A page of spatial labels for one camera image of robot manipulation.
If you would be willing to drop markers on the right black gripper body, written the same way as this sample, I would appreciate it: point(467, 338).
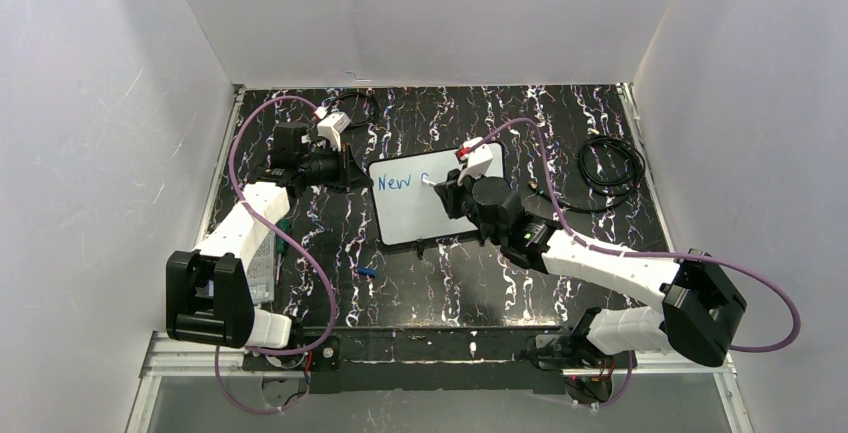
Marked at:
point(452, 195)

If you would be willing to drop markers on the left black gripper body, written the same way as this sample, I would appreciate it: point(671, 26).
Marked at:
point(343, 168)

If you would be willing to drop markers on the white whiteboard black frame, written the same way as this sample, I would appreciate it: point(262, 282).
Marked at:
point(406, 210)

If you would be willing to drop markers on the blue marker cap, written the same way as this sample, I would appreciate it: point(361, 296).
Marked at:
point(367, 272)

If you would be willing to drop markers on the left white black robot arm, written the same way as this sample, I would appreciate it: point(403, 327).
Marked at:
point(208, 299)

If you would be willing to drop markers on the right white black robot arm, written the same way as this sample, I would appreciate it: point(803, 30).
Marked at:
point(688, 305)

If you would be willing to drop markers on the clear plastic parts box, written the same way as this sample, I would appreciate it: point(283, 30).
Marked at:
point(261, 272)

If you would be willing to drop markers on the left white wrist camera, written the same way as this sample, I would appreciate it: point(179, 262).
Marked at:
point(330, 126)

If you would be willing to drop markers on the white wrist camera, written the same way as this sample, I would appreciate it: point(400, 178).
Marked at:
point(474, 157)
point(330, 126)

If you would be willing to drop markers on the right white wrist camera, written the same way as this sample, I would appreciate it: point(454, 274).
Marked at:
point(474, 157)

